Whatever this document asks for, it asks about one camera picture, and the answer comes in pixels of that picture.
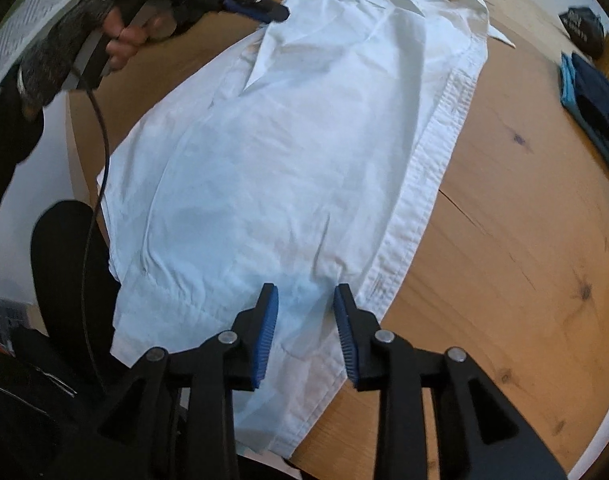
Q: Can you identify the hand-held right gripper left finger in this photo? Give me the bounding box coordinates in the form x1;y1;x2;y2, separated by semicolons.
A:
59;282;280;480

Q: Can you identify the white button-up shirt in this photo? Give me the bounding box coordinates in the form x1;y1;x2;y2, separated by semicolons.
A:
97;0;515;458

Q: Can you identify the folded navy shirt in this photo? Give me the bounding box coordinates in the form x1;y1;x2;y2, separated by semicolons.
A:
571;52;609;156

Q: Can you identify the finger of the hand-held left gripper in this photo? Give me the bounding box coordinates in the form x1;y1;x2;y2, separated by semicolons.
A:
223;0;290;23

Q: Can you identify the person's left forearm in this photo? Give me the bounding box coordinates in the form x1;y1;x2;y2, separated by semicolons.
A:
0;65;45;246

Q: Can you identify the person's left hand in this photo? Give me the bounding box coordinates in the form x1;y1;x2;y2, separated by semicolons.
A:
19;0;172;108

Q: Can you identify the person's black jacket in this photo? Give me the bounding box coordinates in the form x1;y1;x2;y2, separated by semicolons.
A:
0;330;125;480

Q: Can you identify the folded blue garment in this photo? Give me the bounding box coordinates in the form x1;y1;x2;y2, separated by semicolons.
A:
559;52;609;186

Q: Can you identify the black drawstring bag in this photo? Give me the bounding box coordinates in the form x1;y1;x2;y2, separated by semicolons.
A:
558;6;607;59

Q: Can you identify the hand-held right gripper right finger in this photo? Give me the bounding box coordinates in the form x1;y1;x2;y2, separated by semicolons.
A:
333;283;567;480

